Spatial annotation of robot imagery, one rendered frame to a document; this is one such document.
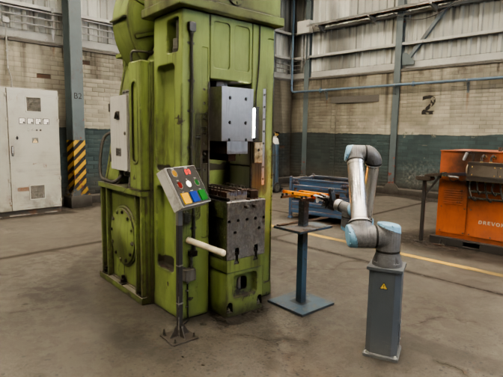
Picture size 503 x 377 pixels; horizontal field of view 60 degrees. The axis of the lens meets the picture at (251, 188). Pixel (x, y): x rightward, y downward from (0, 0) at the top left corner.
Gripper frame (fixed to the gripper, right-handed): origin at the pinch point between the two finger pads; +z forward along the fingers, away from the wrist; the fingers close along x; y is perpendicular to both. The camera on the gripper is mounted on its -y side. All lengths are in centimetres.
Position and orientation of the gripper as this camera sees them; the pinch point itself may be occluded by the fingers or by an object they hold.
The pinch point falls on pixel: (317, 194)
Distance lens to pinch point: 352.8
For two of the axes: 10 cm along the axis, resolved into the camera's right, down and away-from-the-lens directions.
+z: -6.5, -2.7, 7.1
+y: -1.2, 9.6, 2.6
